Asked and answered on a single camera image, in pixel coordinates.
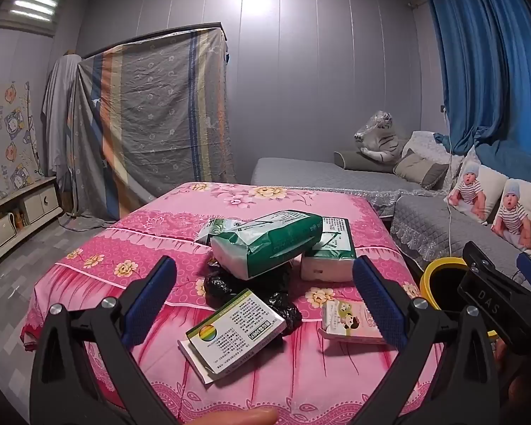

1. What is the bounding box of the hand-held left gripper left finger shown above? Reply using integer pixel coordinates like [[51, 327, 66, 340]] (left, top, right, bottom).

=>
[[29, 255, 180, 425]]

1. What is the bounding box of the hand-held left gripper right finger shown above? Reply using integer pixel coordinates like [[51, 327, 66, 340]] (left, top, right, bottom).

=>
[[352, 255, 503, 425]]

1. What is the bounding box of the yellow rimmed trash bin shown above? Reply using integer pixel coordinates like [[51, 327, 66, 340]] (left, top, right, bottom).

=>
[[420, 257, 498, 338]]

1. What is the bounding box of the pink cartoon print box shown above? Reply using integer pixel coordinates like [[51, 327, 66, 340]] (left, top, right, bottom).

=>
[[321, 299, 388, 346]]

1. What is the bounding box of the green white tissue pack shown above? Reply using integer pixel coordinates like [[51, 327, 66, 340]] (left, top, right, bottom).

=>
[[301, 216, 357, 282]]

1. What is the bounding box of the black plastic bag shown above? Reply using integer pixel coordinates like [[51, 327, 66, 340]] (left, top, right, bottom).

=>
[[204, 260, 257, 310], [248, 270, 302, 333]]

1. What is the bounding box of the rainbow print medicine box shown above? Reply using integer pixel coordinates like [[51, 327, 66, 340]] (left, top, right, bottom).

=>
[[178, 289, 287, 384]]

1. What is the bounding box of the green white wrapper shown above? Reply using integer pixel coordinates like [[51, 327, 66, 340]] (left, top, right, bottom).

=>
[[196, 218, 244, 246]]

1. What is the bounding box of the large green tissue pack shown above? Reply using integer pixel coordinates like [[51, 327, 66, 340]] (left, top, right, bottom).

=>
[[210, 209, 324, 281]]

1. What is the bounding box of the person's right hand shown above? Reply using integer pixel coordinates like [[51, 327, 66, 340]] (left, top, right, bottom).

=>
[[495, 340, 531, 412]]

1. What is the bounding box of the person's left hand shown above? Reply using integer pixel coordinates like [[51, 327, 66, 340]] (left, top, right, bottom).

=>
[[202, 408, 279, 425]]

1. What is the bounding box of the baby print cushion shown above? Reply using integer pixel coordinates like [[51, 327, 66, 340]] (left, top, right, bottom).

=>
[[491, 179, 531, 257], [445, 146, 509, 226]]

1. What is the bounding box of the grey quilted sofa section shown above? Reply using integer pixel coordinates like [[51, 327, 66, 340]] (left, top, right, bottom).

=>
[[389, 195, 531, 284]]

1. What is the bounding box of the pink floral blanket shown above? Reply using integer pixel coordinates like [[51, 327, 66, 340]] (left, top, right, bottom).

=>
[[20, 181, 445, 425]]

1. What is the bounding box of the beige grey cushion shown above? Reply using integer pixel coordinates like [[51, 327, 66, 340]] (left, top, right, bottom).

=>
[[394, 153, 450, 191]]

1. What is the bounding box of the light quilted cushion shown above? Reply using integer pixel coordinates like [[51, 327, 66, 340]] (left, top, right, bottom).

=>
[[400, 130, 465, 187]]

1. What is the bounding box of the grey sofa chaise section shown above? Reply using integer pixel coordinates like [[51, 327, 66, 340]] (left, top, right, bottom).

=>
[[250, 157, 447, 217]]

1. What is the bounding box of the grey bolster pillow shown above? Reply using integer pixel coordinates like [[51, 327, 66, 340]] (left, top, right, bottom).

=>
[[334, 151, 396, 173]]

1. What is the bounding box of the white low cabinet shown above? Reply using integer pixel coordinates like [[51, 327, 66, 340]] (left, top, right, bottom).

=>
[[0, 176, 63, 275]]

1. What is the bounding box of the plush tiger in plastic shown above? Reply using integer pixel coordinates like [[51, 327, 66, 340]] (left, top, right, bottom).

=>
[[353, 110, 410, 173]]

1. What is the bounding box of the striped grey bed sheet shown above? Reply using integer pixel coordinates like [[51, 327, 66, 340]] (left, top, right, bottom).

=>
[[66, 27, 237, 226]]

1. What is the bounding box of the blue curtain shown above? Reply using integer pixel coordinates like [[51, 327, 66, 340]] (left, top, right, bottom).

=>
[[426, 0, 531, 182]]

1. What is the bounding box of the plain grey cloth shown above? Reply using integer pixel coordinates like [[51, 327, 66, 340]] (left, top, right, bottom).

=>
[[42, 53, 82, 187]]

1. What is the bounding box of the white cable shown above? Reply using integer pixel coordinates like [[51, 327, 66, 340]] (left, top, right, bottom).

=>
[[442, 106, 460, 266]]

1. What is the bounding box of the cartoon wall poster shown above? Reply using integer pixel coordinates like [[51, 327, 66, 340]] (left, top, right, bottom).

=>
[[0, 80, 42, 209]]

